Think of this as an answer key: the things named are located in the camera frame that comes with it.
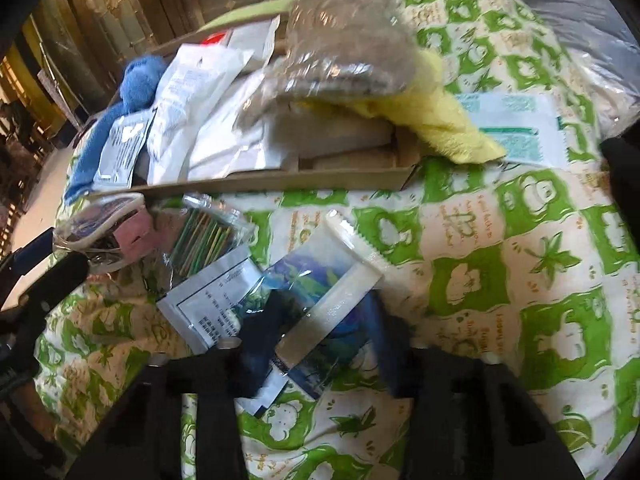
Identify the clear pouch with pink item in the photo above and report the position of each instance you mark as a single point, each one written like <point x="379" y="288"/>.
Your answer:
<point x="105" y="232"/>

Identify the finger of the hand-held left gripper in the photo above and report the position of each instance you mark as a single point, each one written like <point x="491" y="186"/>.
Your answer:
<point x="60" y="277"/>

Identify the white packet with black text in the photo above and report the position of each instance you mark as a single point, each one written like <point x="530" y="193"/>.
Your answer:
<point x="215" y="300"/>

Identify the dark furniture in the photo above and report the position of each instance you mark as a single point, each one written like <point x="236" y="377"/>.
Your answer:
<point x="20" y="140"/>

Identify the white plastic bag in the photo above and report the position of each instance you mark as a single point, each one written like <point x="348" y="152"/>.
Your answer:
<point x="190" y="90"/>

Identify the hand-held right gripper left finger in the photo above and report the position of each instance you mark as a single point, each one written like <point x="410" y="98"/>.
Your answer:
<point x="257" y="360"/>

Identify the clear packet of green sticks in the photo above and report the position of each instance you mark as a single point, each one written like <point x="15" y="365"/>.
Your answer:
<point x="207" y="240"/>

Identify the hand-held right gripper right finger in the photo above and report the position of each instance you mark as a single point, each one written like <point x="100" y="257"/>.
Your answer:
<point x="387" y="355"/>

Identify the grey pillow in clear plastic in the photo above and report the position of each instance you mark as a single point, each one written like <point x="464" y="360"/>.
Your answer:
<point x="590" y="25"/>

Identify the green and white flat packet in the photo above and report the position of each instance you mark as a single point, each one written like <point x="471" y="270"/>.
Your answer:
<point x="520" y="130"/>

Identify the black cloth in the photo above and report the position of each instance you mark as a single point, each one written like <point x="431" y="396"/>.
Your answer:
<point x="622" y="170"/>

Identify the lime green sheet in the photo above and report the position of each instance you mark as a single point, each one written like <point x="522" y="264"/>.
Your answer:
<point x="250" y="12"/>

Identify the green printed blanket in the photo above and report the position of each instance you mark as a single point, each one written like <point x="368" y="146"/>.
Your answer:
<point x="500" y="270"/>

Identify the yellow cloth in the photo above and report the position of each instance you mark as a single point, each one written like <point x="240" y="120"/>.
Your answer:
<point x="430" y="115"/>

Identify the brown pad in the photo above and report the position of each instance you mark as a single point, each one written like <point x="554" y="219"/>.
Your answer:
<point x="345" y="40"/>

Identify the cardboard box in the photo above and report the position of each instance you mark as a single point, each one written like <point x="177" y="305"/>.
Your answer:
<point x="320" y="177"/>

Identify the small silver packet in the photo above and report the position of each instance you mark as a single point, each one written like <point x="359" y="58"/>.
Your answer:
<point x="124" y="152"/>

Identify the blue towel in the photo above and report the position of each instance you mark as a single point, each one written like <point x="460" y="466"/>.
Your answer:
<point x="135" y="82"/>

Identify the blue and green printed packet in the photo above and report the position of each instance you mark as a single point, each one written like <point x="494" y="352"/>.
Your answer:
<point x="330" y="290"/>

